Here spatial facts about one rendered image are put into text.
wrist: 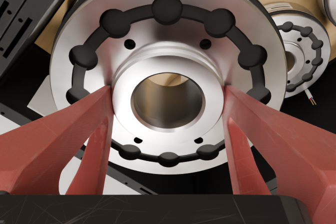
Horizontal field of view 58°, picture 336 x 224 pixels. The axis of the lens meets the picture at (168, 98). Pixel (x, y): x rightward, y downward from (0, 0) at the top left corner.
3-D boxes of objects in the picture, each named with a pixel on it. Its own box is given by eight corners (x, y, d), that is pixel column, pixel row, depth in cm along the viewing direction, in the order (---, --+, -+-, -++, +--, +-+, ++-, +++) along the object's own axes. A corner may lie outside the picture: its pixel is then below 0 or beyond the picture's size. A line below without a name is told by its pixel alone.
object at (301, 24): (265, 111, 36) (267, 114, 36) (209, 58, 32) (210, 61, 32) (347, 59, 32) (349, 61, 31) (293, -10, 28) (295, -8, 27)
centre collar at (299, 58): (272, 88, 34) (274, 91, 33) (245, 61, 32) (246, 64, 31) (313, 61, 31) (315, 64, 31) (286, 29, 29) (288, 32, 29)
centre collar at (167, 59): (168, 152, 15) (168, 162, 15) (88, 96, 13) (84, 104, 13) (248, 95, 13) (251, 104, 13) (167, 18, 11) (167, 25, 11)
